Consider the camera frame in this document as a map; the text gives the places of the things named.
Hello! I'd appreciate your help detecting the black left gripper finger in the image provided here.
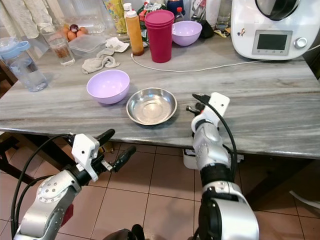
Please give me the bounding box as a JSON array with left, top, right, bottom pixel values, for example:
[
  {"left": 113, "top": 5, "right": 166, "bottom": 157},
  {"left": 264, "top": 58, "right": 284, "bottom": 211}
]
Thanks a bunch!
[
  {"left": 94, "top": 128, "right": 116, "bottom": 147},
  {"left": 112, "top": 145, "right": 138, "bottom": 174}
]

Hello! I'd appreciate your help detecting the stainless steel bowl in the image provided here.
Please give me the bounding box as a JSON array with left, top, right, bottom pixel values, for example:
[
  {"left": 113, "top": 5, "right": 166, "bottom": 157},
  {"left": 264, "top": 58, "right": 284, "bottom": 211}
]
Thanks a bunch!
[{"left": 125, "top": 87, "right": 179, "bottom": 127}]

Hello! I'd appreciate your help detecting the lilac plastic bowl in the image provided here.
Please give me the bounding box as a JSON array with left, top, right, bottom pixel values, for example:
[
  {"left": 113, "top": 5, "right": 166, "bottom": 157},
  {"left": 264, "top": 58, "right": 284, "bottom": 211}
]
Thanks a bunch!
[
  {"left": 171, "top": 19, "right": 204, "bottom": 48},
  {"left": 86, "top": 68, "right": 131, "bottom": 106}
]

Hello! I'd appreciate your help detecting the dark red cloth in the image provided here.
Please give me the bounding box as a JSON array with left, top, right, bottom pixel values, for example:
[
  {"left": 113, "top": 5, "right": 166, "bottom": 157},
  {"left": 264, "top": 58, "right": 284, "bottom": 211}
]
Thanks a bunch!
[{"left": 61, "top": 202, "right": 77, "bottom": 228}]

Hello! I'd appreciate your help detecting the dark table with grey top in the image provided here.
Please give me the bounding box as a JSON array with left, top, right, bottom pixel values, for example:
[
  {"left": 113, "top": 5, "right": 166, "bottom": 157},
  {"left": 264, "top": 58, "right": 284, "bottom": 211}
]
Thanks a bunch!
[{"left": 0, "top": 30, "right": 320, "bottom": 211}]

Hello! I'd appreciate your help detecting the crumpled grey white cloth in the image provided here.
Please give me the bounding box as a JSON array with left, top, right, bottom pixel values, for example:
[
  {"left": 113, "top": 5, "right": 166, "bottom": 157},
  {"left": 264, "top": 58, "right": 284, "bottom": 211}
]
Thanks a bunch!
[{"left": 81, "top": 37, "right": 131, "bottom": 75}]

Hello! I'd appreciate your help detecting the dark robot leg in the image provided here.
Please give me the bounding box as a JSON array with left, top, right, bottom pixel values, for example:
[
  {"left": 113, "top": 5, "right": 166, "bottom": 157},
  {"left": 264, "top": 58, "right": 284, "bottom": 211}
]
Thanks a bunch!
[{"left": 104, "top": 224, "right": 147, "bottom": 240}]

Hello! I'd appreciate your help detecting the magenta lidded plastic tumbler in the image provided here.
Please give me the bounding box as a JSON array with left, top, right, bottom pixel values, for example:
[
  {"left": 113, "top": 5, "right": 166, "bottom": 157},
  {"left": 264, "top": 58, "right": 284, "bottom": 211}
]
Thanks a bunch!
[{"left": 144, "top": 8, "right": 176, "bottom": 65}]

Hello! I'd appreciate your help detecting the small black object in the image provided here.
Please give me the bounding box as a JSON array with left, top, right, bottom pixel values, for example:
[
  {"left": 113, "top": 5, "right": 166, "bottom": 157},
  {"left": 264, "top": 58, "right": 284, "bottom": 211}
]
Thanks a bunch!
[{"left": 199, "top": 19, "right": 215, "bottom": 40}]

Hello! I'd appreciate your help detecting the orange sauce bottle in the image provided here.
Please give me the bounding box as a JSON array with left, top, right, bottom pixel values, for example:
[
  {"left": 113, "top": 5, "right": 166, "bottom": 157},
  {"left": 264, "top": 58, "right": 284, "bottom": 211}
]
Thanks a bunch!
[{"left": 124, "top": 9, "right": 145, "bottom": 57}]

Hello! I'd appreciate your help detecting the clear lidded plastic container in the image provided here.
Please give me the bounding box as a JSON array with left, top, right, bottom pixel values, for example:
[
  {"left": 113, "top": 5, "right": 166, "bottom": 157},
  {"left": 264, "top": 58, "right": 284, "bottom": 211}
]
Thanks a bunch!
[{"left": 67, "top": 33, "right": 109, "bottom": 59}]

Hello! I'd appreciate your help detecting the clear drinking glass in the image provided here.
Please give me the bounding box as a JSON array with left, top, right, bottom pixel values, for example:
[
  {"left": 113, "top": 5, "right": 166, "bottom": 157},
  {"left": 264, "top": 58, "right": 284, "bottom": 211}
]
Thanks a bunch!
[{"left": 40, "top": 24, "right": 76, "bottom": 67}]

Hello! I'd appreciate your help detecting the clear pitcher with blue lid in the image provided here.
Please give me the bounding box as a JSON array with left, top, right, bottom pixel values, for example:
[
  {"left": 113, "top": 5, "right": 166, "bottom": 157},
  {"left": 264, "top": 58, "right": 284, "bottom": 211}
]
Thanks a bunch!
[{"left": 0, "top": 37, "right": 49, "bottom": 93}]

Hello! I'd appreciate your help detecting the white kitchen machine with display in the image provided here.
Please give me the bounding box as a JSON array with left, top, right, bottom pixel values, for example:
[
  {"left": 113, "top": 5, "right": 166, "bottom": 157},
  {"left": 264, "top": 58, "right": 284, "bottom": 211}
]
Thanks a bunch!
[{"left": 230, "top": 0, "right": 320, "bottom": 61}]

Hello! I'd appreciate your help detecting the clear plastic tub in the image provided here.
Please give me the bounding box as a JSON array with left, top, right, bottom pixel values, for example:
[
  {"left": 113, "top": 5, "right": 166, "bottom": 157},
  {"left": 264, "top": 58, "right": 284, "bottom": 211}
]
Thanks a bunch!
[{"left": 61, "top": 14, "right": 106, "bottom": 36}]

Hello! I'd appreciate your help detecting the white capped bottle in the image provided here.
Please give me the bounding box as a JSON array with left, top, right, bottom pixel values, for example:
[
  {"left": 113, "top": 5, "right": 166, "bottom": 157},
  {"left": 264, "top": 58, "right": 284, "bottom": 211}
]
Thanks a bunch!
[{"left": 122, "top": 2, "right": 135, "bottom": 21}]

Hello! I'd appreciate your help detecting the yellow food package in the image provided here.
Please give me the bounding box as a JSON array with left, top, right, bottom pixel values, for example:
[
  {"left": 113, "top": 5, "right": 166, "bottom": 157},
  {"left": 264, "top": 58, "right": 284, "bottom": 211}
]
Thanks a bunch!
[{"left": 104, "top": 0, "right": 126, "bottom": 33}]

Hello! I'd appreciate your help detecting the pale hanging cloth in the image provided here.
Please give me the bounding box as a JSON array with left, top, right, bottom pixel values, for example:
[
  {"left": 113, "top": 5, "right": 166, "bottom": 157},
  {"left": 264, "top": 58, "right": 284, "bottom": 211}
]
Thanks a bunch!
[{"left": 0, "top": 0, "right": 63, "bottom": 40}]

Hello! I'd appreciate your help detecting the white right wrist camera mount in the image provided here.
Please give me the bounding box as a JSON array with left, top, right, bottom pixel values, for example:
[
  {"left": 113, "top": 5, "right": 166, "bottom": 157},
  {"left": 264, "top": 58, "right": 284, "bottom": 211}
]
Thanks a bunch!
[{"left": 196, "top": 92, "right": 231, "bottom": 126}]

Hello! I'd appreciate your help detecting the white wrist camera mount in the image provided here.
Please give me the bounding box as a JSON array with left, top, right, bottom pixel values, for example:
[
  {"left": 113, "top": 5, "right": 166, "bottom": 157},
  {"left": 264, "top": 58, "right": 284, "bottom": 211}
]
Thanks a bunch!
[
  {"left": 196, "top": 92, "right": 231, "bottom": 126},
  {"left": 71, "top": 133, "right": 101, "bottom": 183}
]

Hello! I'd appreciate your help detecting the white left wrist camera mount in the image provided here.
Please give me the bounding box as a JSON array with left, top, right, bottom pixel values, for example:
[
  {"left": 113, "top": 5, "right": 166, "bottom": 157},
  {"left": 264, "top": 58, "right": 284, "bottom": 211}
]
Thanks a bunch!
[{"left": 71, "top": 133, "right": 101, "bottom": 183}]

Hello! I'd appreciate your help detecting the white power cable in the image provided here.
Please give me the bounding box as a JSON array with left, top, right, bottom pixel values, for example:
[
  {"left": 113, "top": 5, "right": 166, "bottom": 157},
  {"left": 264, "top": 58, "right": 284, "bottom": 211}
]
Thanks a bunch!
[{"left": 129, "top": 52, "right": 268, "bottom": 74}]

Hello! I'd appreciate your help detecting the white metal tube frame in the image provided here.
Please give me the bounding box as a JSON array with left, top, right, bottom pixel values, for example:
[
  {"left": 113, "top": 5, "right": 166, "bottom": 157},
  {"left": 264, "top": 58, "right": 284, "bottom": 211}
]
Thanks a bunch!
[{"left": 286, "top": 189, "right": 320, "bottom": 212}]

